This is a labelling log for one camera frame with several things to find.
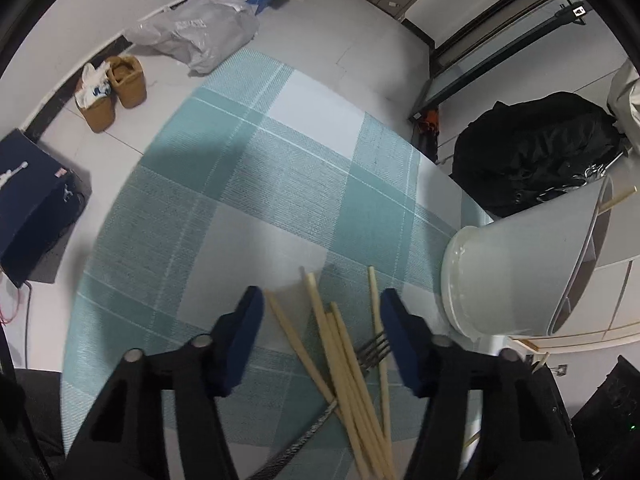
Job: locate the teal checked placemat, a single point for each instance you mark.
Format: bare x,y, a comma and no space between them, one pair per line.
225,210

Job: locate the black electronic device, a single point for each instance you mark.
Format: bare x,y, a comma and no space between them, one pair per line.
610,410

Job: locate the white shoulder bag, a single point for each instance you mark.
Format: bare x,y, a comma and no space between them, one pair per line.
625,105

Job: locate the grey plastic bag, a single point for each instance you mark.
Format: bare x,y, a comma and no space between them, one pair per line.
200,35

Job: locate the metal fork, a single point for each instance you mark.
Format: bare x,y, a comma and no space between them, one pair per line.
310,430

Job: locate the metal utensil holder cup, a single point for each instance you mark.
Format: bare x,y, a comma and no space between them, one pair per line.
520,270

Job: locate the orange tool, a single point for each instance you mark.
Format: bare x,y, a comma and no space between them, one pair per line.
429,121

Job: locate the wooden chopstick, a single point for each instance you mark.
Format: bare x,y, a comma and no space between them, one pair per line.
374,300
620,198
345,332
320,310
300,350
336,355

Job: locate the black framed glass door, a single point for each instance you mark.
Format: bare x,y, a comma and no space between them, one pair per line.
480,60

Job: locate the dark cloth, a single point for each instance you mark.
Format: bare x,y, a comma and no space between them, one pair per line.
30,410

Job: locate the white socks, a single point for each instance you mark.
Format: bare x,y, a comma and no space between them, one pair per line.
92,87

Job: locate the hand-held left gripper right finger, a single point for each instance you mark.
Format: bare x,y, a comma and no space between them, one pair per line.
400,340

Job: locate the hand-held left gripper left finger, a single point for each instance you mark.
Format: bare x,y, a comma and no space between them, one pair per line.
245,340

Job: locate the dark blue box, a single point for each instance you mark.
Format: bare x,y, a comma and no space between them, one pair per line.
30,200

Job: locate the black jacket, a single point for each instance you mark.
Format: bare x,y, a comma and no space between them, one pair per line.
525,150

